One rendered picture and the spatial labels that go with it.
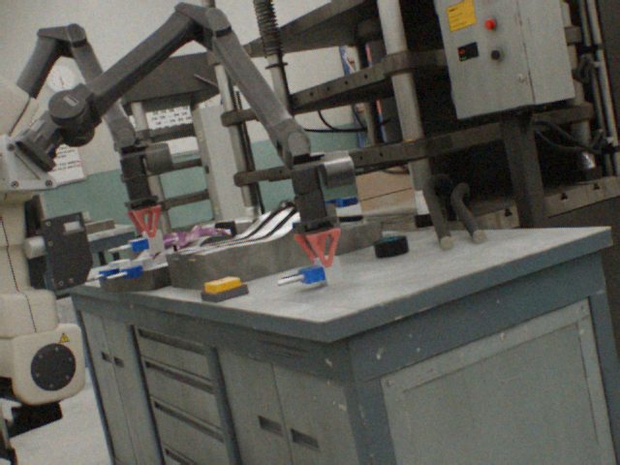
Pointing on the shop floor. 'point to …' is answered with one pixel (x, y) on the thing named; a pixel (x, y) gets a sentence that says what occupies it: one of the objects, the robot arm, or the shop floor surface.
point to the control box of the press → (509, 78)
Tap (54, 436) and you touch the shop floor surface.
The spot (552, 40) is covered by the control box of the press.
